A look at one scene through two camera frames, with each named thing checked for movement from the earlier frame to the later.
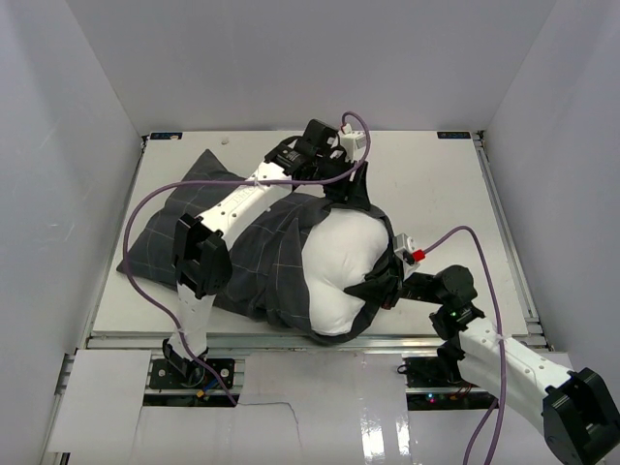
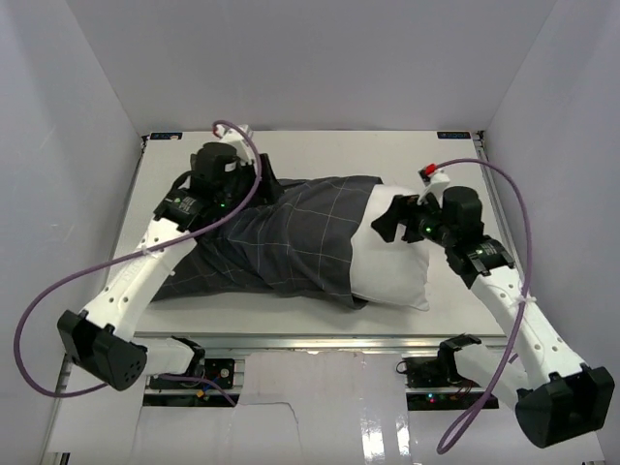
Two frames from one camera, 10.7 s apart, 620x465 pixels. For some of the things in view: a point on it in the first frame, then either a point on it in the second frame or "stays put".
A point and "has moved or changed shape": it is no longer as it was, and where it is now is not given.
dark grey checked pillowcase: [266, 279] has moved or changed shape
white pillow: [341, 246] has moved or changed shape
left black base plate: [162, 377] stays put
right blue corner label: [452, 135] stays put
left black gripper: [353, 193] → [269, 188]
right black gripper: [382, 287] → [405, 209]
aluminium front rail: [262, 343] stays put
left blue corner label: [166, 136] stays put
